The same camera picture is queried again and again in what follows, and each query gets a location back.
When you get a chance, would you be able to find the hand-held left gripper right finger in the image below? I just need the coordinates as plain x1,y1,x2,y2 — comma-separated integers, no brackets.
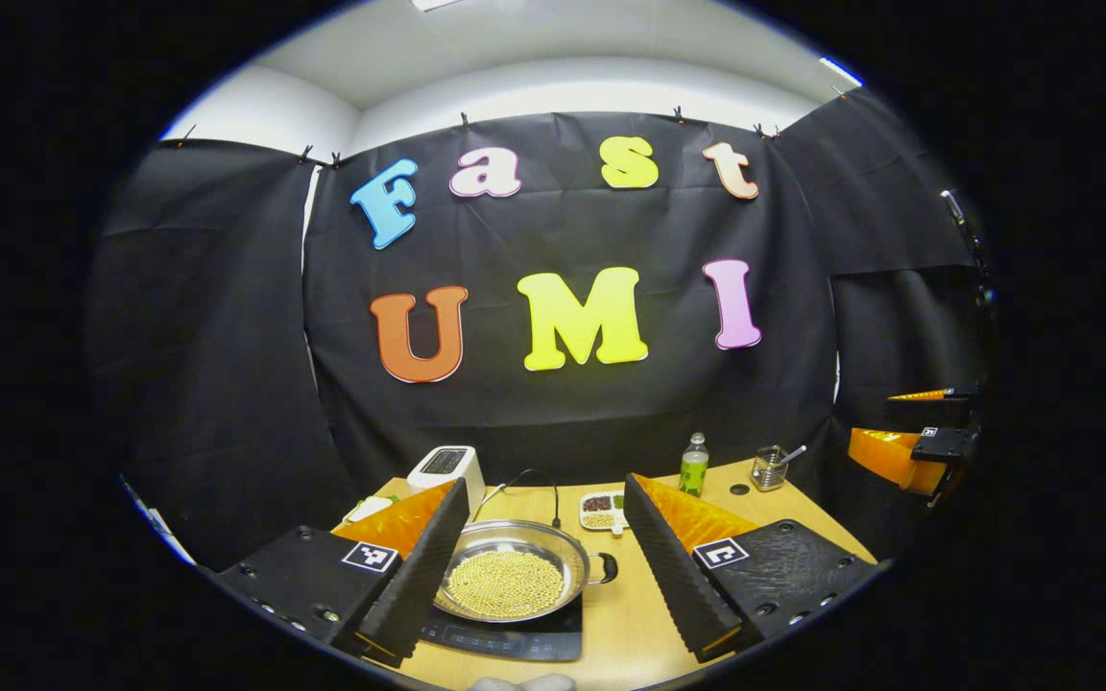
622,471,881,664

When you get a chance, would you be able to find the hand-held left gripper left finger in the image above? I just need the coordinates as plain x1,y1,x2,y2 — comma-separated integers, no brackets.
216,477,471,670

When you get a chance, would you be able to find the black induction cooktop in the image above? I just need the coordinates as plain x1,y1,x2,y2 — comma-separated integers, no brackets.
416,600,585,663

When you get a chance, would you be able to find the steel pot with black handle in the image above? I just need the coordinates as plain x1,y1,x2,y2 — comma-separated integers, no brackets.
433,519,619,625

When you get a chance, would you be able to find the pile of soybeans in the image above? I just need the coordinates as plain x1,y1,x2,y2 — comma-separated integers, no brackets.
445,549,565,618

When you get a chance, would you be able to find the small green plate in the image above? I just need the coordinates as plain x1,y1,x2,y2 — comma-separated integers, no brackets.
342,494,400,526

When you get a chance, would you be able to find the white divided bean tray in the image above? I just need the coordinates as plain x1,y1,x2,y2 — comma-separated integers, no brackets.
579,490,629,535

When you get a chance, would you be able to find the green label drink bottle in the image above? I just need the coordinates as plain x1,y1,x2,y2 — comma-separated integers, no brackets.
678,432,710,498

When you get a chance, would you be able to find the white toaster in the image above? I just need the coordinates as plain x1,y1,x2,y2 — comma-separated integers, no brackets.
406,445,487,519

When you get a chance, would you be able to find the dark metal pole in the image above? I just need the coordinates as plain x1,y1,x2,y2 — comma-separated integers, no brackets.
940,189,996,318

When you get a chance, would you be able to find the steel wire utensil holder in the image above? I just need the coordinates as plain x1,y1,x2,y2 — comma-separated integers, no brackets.
752,446,789,492

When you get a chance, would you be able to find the black power cable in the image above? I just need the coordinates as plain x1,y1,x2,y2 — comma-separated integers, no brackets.
476,468,562,531

